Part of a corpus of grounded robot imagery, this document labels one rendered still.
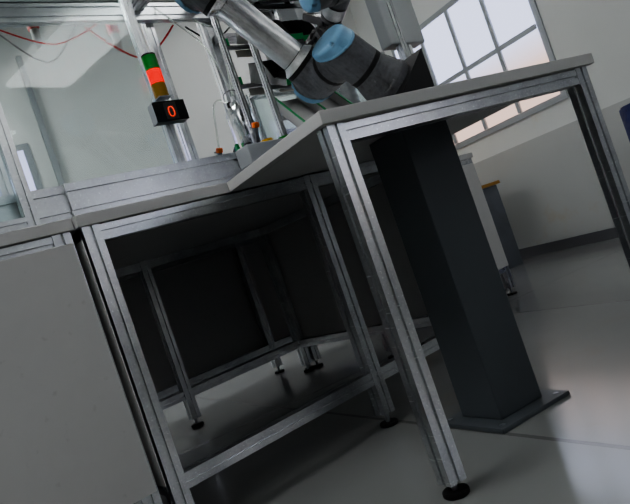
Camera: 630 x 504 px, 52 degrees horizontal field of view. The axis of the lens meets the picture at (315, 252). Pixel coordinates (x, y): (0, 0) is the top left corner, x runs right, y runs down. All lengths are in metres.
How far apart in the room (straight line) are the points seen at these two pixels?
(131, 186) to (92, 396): 0.56
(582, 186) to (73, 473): 4.29
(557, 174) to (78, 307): 4.23
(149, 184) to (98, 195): 0.15
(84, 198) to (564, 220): 4.19
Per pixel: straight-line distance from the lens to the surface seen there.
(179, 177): 1.88
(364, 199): 1.37
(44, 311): 1.61
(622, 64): 4.88
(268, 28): 1.88
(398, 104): 1.47
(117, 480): 1.65
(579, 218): 5.27
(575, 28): 5.07
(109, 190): 1.79
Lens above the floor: 0.57
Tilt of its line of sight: 1 degrees up
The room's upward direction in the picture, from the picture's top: 19 degrees counter-clockwise
